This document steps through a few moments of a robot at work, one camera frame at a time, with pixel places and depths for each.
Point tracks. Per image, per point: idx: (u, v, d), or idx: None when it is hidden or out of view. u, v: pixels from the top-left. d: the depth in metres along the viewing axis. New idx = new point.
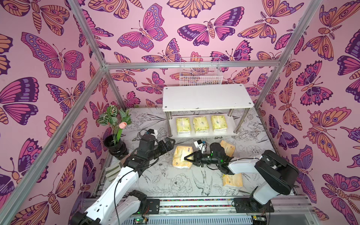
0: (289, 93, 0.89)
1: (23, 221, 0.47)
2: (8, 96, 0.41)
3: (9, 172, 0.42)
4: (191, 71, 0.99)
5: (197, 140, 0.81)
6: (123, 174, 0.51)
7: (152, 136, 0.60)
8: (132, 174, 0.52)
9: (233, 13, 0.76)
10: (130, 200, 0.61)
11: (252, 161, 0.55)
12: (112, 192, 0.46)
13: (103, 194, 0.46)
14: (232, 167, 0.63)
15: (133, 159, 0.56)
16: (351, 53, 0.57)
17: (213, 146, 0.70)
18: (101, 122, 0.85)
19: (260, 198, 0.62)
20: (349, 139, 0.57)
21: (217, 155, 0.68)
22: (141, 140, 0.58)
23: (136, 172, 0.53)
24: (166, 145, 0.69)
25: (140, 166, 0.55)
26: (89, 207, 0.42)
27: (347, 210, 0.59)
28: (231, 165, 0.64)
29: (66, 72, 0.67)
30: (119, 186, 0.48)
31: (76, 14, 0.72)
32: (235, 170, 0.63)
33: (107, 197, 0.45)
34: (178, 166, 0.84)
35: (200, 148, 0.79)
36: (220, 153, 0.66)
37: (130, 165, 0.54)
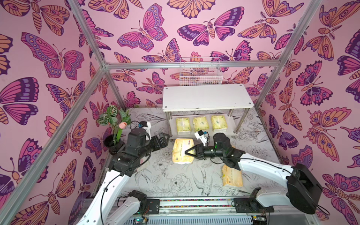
0: (289, 93, 0.89)
1: (23, 221, 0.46)
2: (8, 96, 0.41)
3: (9, 172, 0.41)
4: (191, 71, 0.99)
5: (198, 132, 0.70)
6: (109, 180, 0.45)
7: (141, 131, 0.52)
8: (120, 178, 0.45)
9: (234, 13, 0.76)
10: (129, 202, 0.61)
11: (278, 171, 0.48)
12: (97, 205, 0.41)
13: (89, 207, 0.41)
14: (245, 166, 0.56)
15: (121, 158, 0.48)
16: (351, 53, 0.57)
17: (217, 136, 0.62)
18: (101, 122, 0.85)
19: (263, 201, 0.61)
20: (349, 139, 0.57)
21: (221, 147, 0.61)
22: (130, 136, 0.50)
23: (125, 175, 0.46)
24: (160, 141, 0.61)
25: (129, 166, 0.47)
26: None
27: (347, 210, 0.59)
28: (244, 162, 0.56)
29: (66, 72, 0.67)
30: (106, 195, 0.43)
31: (76, 14, 0.72)
32: (246, 168, 0.56)
33: (94, 211, 0.40)
34: (179, 161, 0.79)
35: (203, 141, 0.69)
36: (225, 143, 0.58)
37: (118, 165, 0.47)
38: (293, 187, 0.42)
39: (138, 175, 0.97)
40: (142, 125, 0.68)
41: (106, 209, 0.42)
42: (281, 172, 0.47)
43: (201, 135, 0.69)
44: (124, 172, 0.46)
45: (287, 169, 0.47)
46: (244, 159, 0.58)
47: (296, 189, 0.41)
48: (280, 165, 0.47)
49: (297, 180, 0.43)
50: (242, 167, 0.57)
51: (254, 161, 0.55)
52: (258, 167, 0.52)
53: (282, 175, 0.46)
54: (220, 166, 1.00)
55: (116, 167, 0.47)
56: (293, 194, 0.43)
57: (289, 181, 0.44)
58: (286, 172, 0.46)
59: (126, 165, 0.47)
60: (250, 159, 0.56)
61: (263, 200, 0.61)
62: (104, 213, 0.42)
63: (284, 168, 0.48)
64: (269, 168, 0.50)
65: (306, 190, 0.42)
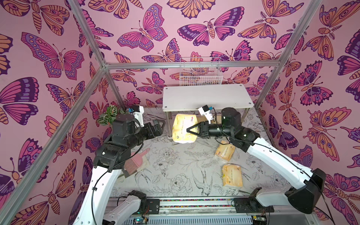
0: (289, 93, 0.89)
1: (23, 221, 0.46)
2: (8, 96, 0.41)
3: (9, 172, 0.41)
4: (191, 71, 0.99)
5: (203, 107, 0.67)
6: (97, 178, 0.39)
7: (128, 116, 0.44)
8: (109, 175, 0.39)
9: (233, 13, 0.76)
10: (130, 199, 0.61)
11: (295, 171, 0.43)
12: (89, 206, 0.37)
13: (79, 212, 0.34)
14: (257, 152, 0.49)
15: (106, 151, 0.41)
16: (351, 53, 0.57)
17: (226, 110, 0.53)
18: (101, 122, 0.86)
19: (263, 200, 0.61)
20: (349, 139, 0.57)
21: (229, 125, 0.53)
22: (114, 123, 0.42)
23: (114, 170, 0.40)
24: (154, 129, 0.54)
25: (117, 159, 0.41)
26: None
27: (347, 210, 0.59)
28: (258, 149, 0.48)
29: (66, 72, 0.67)
30: (96, 195, 0.38)
31: (76, 14, 0.72)
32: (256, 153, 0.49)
33: (86, 216, 0.37)
34: (179, 140, 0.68)
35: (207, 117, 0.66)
36: (234, 120, 0.50)
37: (105, 160, 0.40)
38: (309, 192, 0.39)
39: (138, 175, 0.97)
40: (133, 110, 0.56)
41: (98, 212, 0.38)
42: (300, 174, 0.42)
43: (206, 112, 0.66)
44: (113, 167, 0.39)
45: (306, 172, 0.42)
46: (259, 146, 0.49)
47: (311, 195, 0.39)
48: (298, 165, 0.44)
49: (317, 186, 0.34)
50: (251, 152, 0.50)
51: (270, 151, 0.47)
52: (273, 159, 0.46)
53: (301, 178, 0.41)
54: (220, 166, 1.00)
55: (103, 162, 0.40)
56: (301, 196, 0.42)
57: (307, 185, 0.40)
58: (305, 175, 0.42)
59: (113, 159, 0.40)
60: (266, 147, 0.48)
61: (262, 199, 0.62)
62: (99, 215, 0.39)
63: (303, 169, 0.43)
64: (287, 164, 0.44)
65: (316, 196, 0.38)
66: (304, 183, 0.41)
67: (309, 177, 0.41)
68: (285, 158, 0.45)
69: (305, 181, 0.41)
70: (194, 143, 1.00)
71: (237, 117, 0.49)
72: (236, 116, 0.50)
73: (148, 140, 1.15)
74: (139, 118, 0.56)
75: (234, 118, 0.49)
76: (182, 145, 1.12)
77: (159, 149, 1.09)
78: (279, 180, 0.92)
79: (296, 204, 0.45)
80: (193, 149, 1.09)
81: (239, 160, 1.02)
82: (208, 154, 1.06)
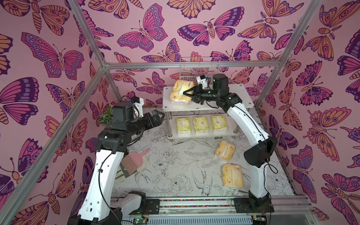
0: (289, 93, 0.89)
1: (23, 221, 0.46)
2: (8, 96, 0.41)
3: (9, 172, 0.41)
4: (191, 71, 0.99)
5: (199, 76, 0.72)
6: (102, 161, 0.40)
7: (127, 103, 0.46)
8: (112, 157, 0.41)
9: (233, 13, 0.76)
10: (132, 195, 0.62)
11: (256, 132, 0.53)
12: (97, 187, 0.38)
13: (89, 191, 0.38)
14: (234, 113, 0.57)
15: (108, 135, 0.42)
16: (351, 53, 0.57)
17: (216, 76, 0.59)
18: (101, 122, 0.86)
19: (253, 189, 0.65)
20: (349, 139, 0.57)
21: (218, 87, 0.60)
22: (115, 109, 0.44)
23: (117, 153, 0.41)
24: (153, 119, 0.56)
25: (119, 142, 0.42)
26: (81, 210, 0.37)
27: (347, 210, 0.59)
28: (235, 111, 0.57)
29: (66, 72, 0.67)
30: (102, 176, 0.39)
31: (76, 14, 0.72)
32: (233, 115, 0.57)
33: (94, 194, 0.38)
34: (175, 100, 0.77)
35: (203, 85, 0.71)
36: (222, 82, 0.58)
37: (107, 143, 0.42)
38: (258, 148, 0.50)
39: (138, 175, 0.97)
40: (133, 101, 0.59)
41: (106, 190, 0.39)
42: (258, 135, 0.53)
43: (202, 80, 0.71)
44: (116, 149, 0.41)
45: (264, 135, 0.53)
46: (237, 108, 0.57)
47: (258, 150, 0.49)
48: (260, 130, 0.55)
49: (265, 145, 0.57)
50: (230, 112, 0.58)
51: (243, 115, 0.56)
52: (244, 120, 0.55)
53: (257, 137, 0.52)
54: (220, 166, 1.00)
55: (106, 145, 0.42)
56: (253, 151, 0.52)
57: (258, 143, 0.51)
58: (261, 136, 0.52)
59: (116, 141, 0.42)
60: (241, 111, 0.57)
61: (253, 188, 0.65)
62: (106, 193, 0.39)
63: (262, 133, 0.53)
64: (252, 127, 0.54)
65: (263, 152, 0.50)
66: (258, 141, 0.51)
67: (263, 138, 0.52)
68: (252, 122, 0.55)
69: (259, 140, 0.51)
70: (194, 143, 1.00)
71: (224, 80, 0.58)
72: (222, 79, 0.57)
73: (148, 140, 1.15)
74: (139, 108, 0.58)
75: (221, 81, 0.57)
76: (182, 145, 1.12)
77: (159, 149, 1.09)
78: (279, 180, 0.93)
79: (249, 157, 0.56)
80: (193, 149, 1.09)
81: (239, 160, 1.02)
82: (208, 154, 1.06)
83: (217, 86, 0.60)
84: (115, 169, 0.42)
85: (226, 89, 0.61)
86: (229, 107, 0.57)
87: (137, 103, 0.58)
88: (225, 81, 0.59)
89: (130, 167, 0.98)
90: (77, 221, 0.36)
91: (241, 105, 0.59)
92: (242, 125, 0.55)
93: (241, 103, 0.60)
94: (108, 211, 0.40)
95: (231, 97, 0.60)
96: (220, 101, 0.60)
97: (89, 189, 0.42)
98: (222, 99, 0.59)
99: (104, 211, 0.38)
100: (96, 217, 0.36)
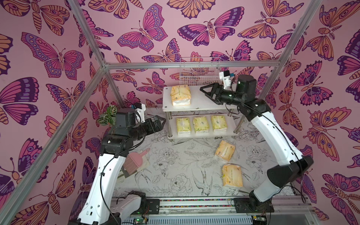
0: (289, 93, 0.89)
1: (23, 221, 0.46)
2: (8, 96, 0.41)
3: (9, 172, 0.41)
4: (191, 71, 0.99)
5: (223, 72, 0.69)
6: (105, 164, 0.42)
7: (130, 109, 0.48)
8: (115, 161, 0.42)
9: (233, 13, 0.76)
10: (131, 197, 0.61)
11: (287, 150, 0.44)
12: (98, 191, 0.39)
13: (90, 195, 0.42)
14: (261, 124, 0.48)
15: (111, 139, 0.44)
16: (351, 53, 0.57)
17: (242, 77, 0.51)
18: (101, 122, 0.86)
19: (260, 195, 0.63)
20: (349, 139, 0.57)
21: (242, 90, 0.52)
22: (118, 115, 0.46)
23: (119, 157, 0.43)
24: (155, 124, 0.58)
25: (122, 147, 0.43)
26: (81, 213, 0.37)
27: (347, 210, 0.59)
28: (262, 121, 0.48)
29: (66, 72, 0.67)
30: (104, 179, 0.40)
31: (76, 14, 0.72)
32: (259, 126, 0.49)
33: (95, 197, 0.39)
34: (177, 100, 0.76)
35: (225, 82, 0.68)
36: (247, 85, 0.49)
37: (110, 147, 0.43)
38: (290, 169, 0.41)
39: (138, 175, 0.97)
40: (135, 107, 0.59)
41: (107, 193, 0.40)
42: (289, 153, 0.44)
43: (226, 78, 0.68)
44: (118, 154, 0.43)
45: (297, 154, 0.44)
46: (265, 119, 0.48)
47: (290, 172, 0.42)
48: (292, 147, 0.45)
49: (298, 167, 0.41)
50: (255, 122, 0.50)
51: (273, 127, 0.47)
52: (272, 133, 0.47)
53: (288, 156, 0.43)
54: (220, 166, 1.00)
55: (108, 150, 0.43)
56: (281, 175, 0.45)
57: (290, 164, 0.43)
58: (294, 156, 0.44)
59: (118, 146, 0.43)
60: (270, 122, 0.48)
61: (259, 193, 0.63)
62: (107, 196, 0.40)
63: (295, 152, 0.44)
64: (283, 142, 0.45)
65: (295, 174, 0.41)
66: (289, 161, 0.43)
67: (296, 159, 0.43)
68: (282, 136, 0.46)
69: (291, 161, 0.43)
70: (194, 143, 1.00)
71: (251, 84, 0.48)
72: (250, 81, 0.48)
73: (148, 140, 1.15)
74: (141, 114, 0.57)
75: (248, 84, 0.49)
76: (182, 145, 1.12)
77: (159, 149, 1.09)
78: None
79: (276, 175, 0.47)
80: (193, 149, 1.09)
81: (239, 160, 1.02)
82: (208, 154, 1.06)
83: (243, 89, 0.52)
84: (116, 174, 0.43)
85: (251, 94, 0.52)
86: (256, 112, 0.49)
87: (138, 109, 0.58)
88: (253, 85, 0.49)
89: (130, 167, 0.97)
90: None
91: (270, 116, 0.49)
92: (269, 138, 0.48)
93: (270, 112, 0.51)
94: (107, 214, 0.39)
95: (258, 104, 0.51)
96: (244, 109, 0.51)
97: (90, 192, 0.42)
98: (247, 106, 0.51)
99: (104, 215, 0.38)
100: (96, 221, 0.36)
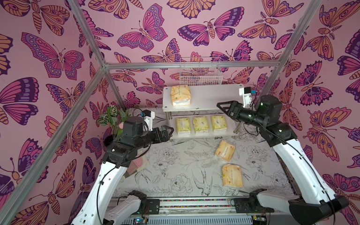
0: (289, 93, 0.89)
1: (23, 221, 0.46)
2: (8, 96, 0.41)
3: (9, 172, 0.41)
4: (191, 71, 0.99)
5: (243, 89, 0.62)
6: (105, 173, 0.42)
7: (138, 119, 0.47)
8: (115, 172, 0.42)
9: (234, 13, 0.76)
10: (131, 199, 0.61)
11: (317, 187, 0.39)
12: (95, 199, 0.39)
13: (86, 202, 0.39)
14: (285, 152, 0.44)
15: (115, 149, 0.44)
16: (351, 53, 0.57)
17: (266, 98, 0.47)
18: (101, 122, 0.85)
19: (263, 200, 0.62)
20: (349, 139, 0.57)
21: (265, 112, 0.48)
22: (125, 124, 0.46)
23: (121, 167, 0.43)
24: (161, 134, 0.57)
25: (124, 157, 0.43)
26: (74, 220, 0.38)
27: (347, 210, 0.59)
28: (287, 150, 0.43)
29: (66, 72, 0.67)
30: (102, 188, 0.40)
31: (76, 14, 0.72)
32: (284, 154, 0.45)
33: (91, 205, 0.39)
34: (177, 100, 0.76)
35: (245, 100, 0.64)
36: (272, 108, 0.45)
37: (113, 156, 0.43)
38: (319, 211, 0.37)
39: (138, 175, 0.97)
40: (144, 115, 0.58)
41: (102, 203, 0.40)
42: (319, 191, 0.38)
43: (246, 94, 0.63)
44: (120, 164, 0.43)
45: (328, 193, 0.38)
46: (290, 147, 0.44)
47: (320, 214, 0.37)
48: (322, 183, 0.39)
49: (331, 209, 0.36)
50: (278, 149, 0.46)
51: (299, 158, 0.42)
52: (297, 165, 0.42)
53: (318, 195, 0.38)
54: (220, 166, 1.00)
55: (112, 158, 0.43)
56: (309, 216, 0.40)
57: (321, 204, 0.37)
58: (325, 195, 0.38)
59: (122, 156, 0.43)
60: (296, 152, 0.43)
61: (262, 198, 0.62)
62: (102, 206, 0.40)
63: (326, 189, 0.39)
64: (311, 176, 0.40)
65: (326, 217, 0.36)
66: (319, 200, 0.38)
67: (328, 198, 0.38)
68: (311, 169, 0.41)
69: (321, 200, 0.38)
70: (194, 143, 1.00)
71: (277, 107, 0.44)
72: (275, 104, 0.44)
73: None
74: (150, 122, 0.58)
75: (273, 106, 0.45)
76: (182, 145, 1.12)
77: (159, 149, 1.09)
78: (279, 180, 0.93)
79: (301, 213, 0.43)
80: (193, 149, 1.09)
81: (239, 161, 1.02)
82: (208, 154, 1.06)
83: (266, 111, 0.48)
84: (115, 184, 0.43)
85: (276, 117, 0.48)
86: (279, 138, 0.45)
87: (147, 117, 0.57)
88: (278, 108, 0.44)
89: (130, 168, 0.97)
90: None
91: (296, 143, 0.44)
92: (294, 169, 0.43)
93: (296, 139, 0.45)
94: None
95: (281, 129, 0.46)
96: (266, 132, 0.47)
97: (87, 199, 0.39)
98: (269, 130, 0.47)
99: None
100: None
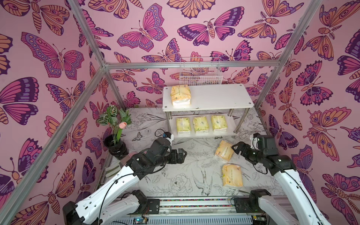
0: (289, 93, 0.89)
1: (23, 221, 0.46)
2: (8, 96, 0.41)
3: (9, 172, 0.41)
4: (191, 71, 0.99)
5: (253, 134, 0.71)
6: (122, 174, 0.47)
7: (167, 141, 0.55)
8: (130, 178, 0.47)
9: (233, 13, 0.76)
10: (129, 200, 0.61)
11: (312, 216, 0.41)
12: (104, 191, 0.44)
13: (97, 191, 0.44)
14: (283, 180, 0.49)
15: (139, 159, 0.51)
16: (351, 53, 0.57)
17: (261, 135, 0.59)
18: (101, 122, 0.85)
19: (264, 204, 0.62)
20: (349, 139, 0.57)
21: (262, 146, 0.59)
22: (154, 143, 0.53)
23: (136, 176, 0.49)
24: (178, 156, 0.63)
25: (143, 169, 0.50)
26: (81, 201, 0.42)
27: (347, 210, 0.59)
28: (284, 178, 0.48)
29: (66, 72, 0.67)
30: (113, 187, 0.45)
31: (76, 14, 0.72)
32: (282, 183, 0.49)
33: (99, 196, 0.43)
34: (177, 100, 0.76)
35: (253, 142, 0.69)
36: (266, 139, 0.57)
37: (135, 164, 0.50)
38: None
39: None
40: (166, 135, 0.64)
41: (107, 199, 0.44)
42: (315, 221, 0.40)
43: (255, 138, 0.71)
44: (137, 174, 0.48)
45: None
46: (287, 176, 0.48)
47: None
48: (320, 215, 0.41)
49: None
50: (277, 177, 0.51)
51: (296, 186, 0.46)
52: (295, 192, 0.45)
53: None
54: (220, 166, 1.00)
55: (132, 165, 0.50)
56: None
57: None
58: None
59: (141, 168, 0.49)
60: (293, 181, 0.47)
61: (264, 204, 0.61)
62: (105, 202, 0.44)
63: (323, 221, 0.40)
64: (306, 205, 0.43)
65: None
66: None
67: None
68: (308, 199, 0.43)
69: None
70: (194, 143, 1.00)
71: (269, 138, 0.56)
72: (267, 137, 0.56)
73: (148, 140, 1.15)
74: None
75: (265, 138, 0.57)
76: (182, 145, 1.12)
77: None
78: None
79: None
80: (193, 149, 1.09)
81: (239, 160, 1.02)
82: (208, 154, 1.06)
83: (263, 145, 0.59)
84: (124, 190, 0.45)
85: (273, 150, 0.57)
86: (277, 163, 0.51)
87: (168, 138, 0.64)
88: (271, 140, 0.56)
89: None
90: (69, 210, 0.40)
91: (295, 172, 0.49)
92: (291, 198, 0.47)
93: (296, 170, 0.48)
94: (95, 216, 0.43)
95: (281, 159, 0.52)
96: (267, 162, 0.53)
97: (99, 189, 0.45)
98: (269, 159, 0.54)
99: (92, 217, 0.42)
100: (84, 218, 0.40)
